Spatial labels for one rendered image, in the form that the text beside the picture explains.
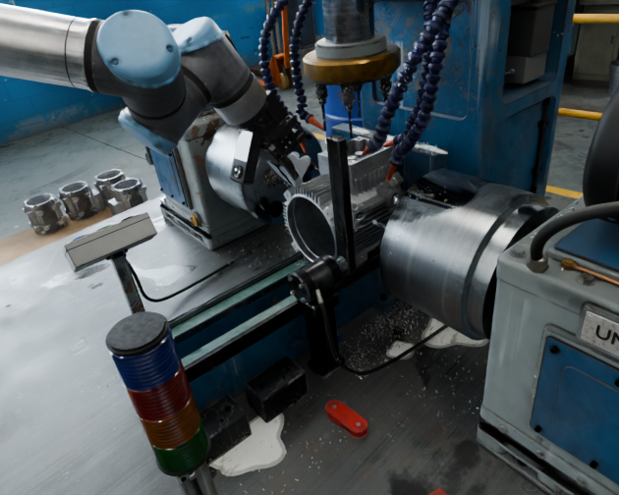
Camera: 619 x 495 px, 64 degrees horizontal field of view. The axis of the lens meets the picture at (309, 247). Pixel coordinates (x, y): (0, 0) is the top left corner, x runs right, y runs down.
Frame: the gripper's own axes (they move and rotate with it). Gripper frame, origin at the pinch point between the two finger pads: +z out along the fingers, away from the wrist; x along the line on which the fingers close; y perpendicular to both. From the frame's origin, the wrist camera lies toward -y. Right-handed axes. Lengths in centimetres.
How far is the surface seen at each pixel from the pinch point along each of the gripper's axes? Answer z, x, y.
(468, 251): -3.2, -42.7, -0.1
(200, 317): 1.1, -1.5, -32.6
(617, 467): 9, -68, -13
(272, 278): 9.8, -1.5, -17.6
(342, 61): -18.2, -10.6, 17.3
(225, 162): -2.0, 23.2, -2.3
